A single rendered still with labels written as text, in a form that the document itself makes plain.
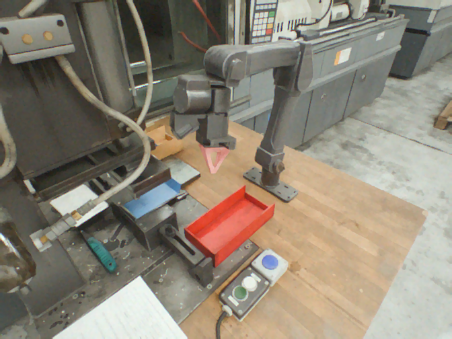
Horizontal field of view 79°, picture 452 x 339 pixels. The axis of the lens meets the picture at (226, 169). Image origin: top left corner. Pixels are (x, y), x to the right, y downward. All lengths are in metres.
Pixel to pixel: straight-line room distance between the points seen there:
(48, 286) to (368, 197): 0.93
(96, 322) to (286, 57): 0.74
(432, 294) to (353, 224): 1.23
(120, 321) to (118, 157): 0.36
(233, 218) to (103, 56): 0.54
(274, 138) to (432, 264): 1.63
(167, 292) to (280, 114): 0.55
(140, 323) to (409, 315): 1.54
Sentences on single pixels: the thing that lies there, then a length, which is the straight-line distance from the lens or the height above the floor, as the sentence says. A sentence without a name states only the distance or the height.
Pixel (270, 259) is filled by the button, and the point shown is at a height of 0.94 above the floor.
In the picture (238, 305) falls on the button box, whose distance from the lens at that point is 0.67.
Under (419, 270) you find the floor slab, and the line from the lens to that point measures 2.16.
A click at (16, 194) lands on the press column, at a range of 0.59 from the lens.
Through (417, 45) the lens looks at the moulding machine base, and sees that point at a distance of 5.08.
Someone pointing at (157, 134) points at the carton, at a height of 0.94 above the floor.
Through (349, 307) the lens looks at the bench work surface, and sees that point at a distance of 0.76.
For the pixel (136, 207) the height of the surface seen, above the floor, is 0.99.
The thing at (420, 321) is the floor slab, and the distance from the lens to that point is 1.96.
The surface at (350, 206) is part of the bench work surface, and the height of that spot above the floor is 0.90.
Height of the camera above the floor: 1.53
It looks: 38 degrees down
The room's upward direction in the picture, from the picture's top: straight up
